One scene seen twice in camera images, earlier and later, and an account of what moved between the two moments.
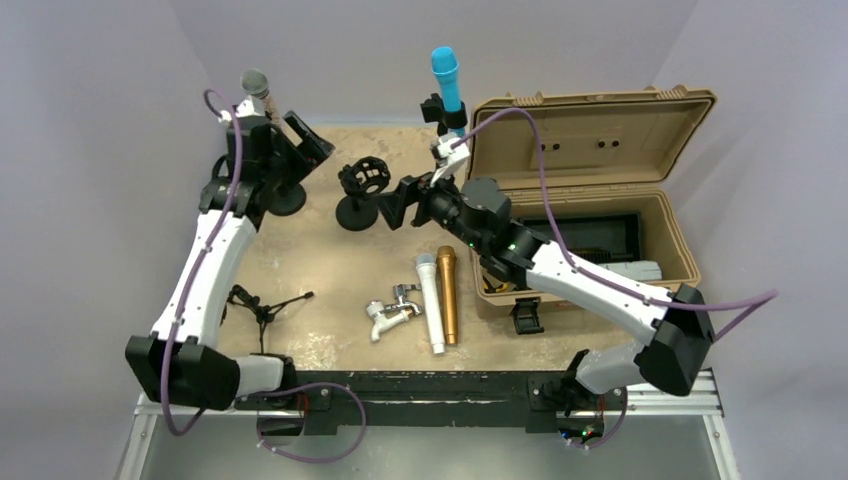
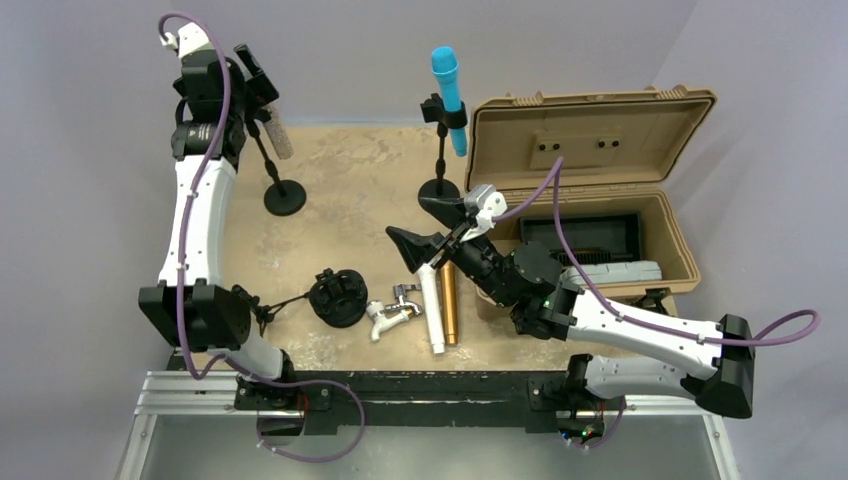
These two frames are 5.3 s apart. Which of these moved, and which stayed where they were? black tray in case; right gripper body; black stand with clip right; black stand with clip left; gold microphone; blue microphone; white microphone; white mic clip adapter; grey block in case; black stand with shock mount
Moved: right gripper body; black stand with shock mount
Stayed: white microphone; grey block in case; black tray in case; black stand with clip right; white mic clip adapter; gold microphone; blue microphone; black stand with clip left
